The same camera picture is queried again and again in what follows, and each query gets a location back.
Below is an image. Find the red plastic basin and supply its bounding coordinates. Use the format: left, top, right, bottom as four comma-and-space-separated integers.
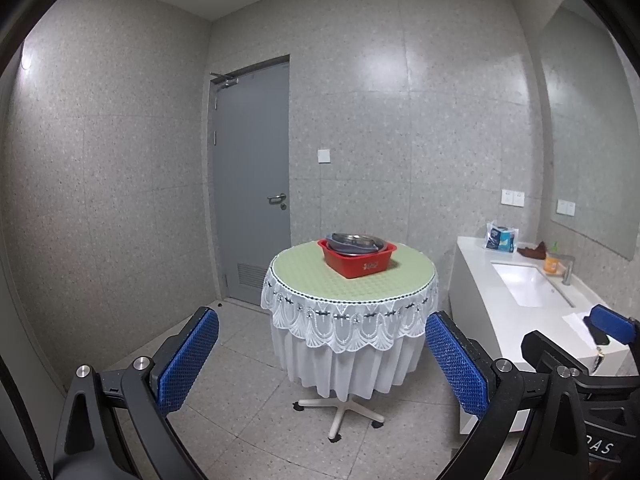
317, 240, 399, 280

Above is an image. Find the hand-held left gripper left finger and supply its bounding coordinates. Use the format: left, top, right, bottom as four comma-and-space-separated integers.
52, 306, 221, 480

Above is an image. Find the metal faucet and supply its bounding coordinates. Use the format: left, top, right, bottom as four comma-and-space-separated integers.
552, 254, 576, 286

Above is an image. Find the white sink counter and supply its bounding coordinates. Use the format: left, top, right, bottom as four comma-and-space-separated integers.
448, 236, 632, 436

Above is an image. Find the wall mirror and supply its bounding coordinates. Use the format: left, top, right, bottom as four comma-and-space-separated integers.
537, 0, 640, 262

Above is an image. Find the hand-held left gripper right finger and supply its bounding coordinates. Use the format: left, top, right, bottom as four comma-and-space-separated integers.
425, 310, 592, 480

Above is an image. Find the white lace tablecloth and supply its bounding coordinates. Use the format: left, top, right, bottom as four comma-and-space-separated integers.
260, 240, 440, 403

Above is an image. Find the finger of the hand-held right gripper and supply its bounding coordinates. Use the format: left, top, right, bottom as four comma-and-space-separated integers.
521, 330, 601, 377
589, 304, 640, 347

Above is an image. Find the white table base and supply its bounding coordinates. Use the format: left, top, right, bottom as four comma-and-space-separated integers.
292, 395, 386, 444

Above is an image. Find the white sink basin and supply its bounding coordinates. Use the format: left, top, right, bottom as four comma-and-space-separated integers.
491, 261, 576, 309

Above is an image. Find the blue tissue packet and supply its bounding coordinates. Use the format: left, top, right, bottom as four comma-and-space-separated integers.
484, 221, 520, 253

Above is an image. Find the door vent grille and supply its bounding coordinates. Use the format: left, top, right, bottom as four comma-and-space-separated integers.
237, 262, 269, 289

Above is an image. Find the grey door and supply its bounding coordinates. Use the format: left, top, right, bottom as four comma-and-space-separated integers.
210, 62, 292, 307

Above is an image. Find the stainless steel bowl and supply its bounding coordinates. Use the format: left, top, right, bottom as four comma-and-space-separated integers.
327, 232, 387, 256

